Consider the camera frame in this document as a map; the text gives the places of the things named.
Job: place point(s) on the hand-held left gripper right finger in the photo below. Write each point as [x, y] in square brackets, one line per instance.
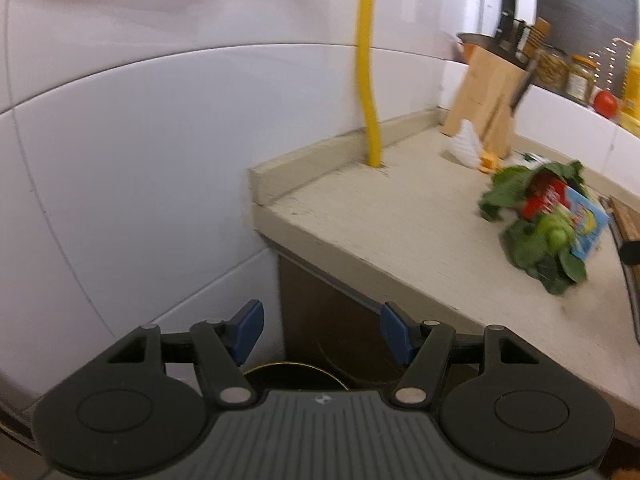
[396, 332]

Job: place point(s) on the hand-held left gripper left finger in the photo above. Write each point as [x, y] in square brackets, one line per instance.
[248, 330]

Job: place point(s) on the black bin with gold rim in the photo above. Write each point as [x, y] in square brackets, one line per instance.
[290, 375]

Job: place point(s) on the green leafy vegetable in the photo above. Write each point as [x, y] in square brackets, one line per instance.
[530, 247]

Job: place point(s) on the white tissue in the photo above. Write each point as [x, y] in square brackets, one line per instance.
[465, 145]

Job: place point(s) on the red snack packet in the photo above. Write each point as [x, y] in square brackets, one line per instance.
[542, 195]

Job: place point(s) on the brown cabinet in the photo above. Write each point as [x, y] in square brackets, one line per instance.
[320, 320]

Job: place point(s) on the orange peel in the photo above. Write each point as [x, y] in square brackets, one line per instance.
[489, 162]

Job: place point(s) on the wooden cutting board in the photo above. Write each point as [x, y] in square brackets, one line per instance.
[627, 230]

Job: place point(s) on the wooden knife block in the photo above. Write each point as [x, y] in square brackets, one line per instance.
[487, 90]

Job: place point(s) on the yellow pipe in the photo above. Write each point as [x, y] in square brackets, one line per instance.
[367, 60]

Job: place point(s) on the glass jar with brown contents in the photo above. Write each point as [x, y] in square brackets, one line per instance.
[551, 67]

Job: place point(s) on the red tomato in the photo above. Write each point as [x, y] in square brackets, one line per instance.
[606, 103]

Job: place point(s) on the glass jar with orange lid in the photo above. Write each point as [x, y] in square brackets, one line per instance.
[581, 80]

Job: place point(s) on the yellow oil bottle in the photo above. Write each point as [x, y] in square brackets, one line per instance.
[631, 90]

